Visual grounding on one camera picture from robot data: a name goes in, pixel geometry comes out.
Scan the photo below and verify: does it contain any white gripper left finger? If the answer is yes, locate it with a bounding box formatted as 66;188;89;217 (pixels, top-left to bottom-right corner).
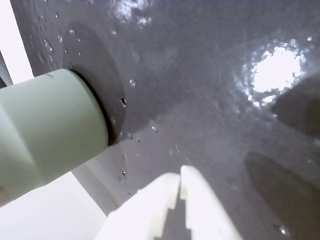
94;171;182;240

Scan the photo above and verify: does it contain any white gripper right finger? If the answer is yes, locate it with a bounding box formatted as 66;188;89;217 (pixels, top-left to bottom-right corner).
179;164;245;240

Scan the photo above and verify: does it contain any pale green metal cup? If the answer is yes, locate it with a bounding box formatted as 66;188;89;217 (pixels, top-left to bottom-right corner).
0;68;116;209

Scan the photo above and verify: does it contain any white base board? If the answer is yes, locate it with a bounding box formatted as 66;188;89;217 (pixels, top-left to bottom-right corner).
0;171;113;240

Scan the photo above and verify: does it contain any black glossy mat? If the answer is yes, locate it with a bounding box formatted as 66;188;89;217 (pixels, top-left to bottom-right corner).
11;0;320;240

